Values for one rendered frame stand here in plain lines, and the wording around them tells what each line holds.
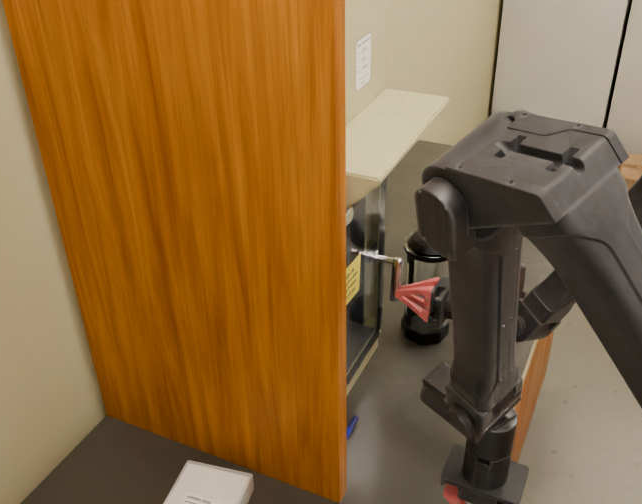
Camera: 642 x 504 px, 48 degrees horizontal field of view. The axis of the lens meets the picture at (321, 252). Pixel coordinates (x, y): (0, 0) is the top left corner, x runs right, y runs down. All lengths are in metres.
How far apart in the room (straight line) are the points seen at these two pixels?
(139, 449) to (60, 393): 0.17
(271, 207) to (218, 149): 0.10
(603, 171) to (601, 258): 0.06
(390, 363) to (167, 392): 0.47
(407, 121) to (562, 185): 0.67
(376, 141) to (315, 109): 0.22
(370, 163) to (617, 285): 0.55
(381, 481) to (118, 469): 0.46
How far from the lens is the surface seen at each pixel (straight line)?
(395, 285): 1.37
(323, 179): 0.90
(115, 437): 1.44
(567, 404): 2.89
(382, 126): 1.12
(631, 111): 4.18
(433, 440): 1.38
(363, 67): 1.16
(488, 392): 0.81
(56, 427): 1.44
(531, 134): 0.53
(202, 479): 1.28
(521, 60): 4.17
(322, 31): 0.83
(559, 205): 0.48
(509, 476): 1.01
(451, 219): 0.53
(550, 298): 1.25
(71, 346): 1.39
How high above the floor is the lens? 1.95
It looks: 33 degrees down
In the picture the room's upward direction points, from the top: 1 degrees counter-clockwise
